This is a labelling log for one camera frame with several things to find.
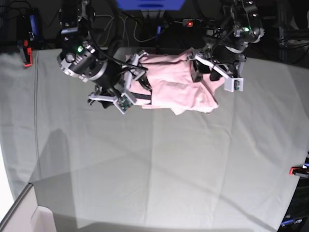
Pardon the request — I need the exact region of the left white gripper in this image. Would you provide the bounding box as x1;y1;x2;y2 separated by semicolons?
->
187;50;244;92

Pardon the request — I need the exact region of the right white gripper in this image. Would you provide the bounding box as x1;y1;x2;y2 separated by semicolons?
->
87;50;152;114

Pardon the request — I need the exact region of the pink t-shirt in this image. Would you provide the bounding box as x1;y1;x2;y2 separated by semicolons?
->
129;49;225;115

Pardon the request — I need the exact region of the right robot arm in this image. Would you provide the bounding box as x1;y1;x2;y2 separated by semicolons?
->
57;0;152;114

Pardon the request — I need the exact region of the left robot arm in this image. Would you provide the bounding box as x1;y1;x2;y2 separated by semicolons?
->
186;0;265;92

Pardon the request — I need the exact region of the black power strip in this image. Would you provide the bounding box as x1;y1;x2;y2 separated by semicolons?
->
182;19;208;28

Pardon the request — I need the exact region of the blue box on stand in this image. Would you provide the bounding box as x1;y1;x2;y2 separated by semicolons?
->
116;0;185;11

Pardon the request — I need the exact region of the grey-green table cloth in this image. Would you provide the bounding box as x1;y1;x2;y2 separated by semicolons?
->
0;50;309;232

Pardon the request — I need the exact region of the left red black clamp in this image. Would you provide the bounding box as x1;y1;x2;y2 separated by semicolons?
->
17;40;32;67

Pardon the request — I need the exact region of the red black clamp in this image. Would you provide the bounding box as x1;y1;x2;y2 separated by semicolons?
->
289;163;309;178
17;40;32;67

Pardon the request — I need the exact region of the right red black clamp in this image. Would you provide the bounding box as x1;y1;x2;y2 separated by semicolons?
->
289;163;309;178

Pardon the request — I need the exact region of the white bin corner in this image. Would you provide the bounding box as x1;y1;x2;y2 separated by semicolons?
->
0;183;56;232

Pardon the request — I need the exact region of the white cable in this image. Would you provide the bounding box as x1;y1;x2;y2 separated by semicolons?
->
95;14;155;47

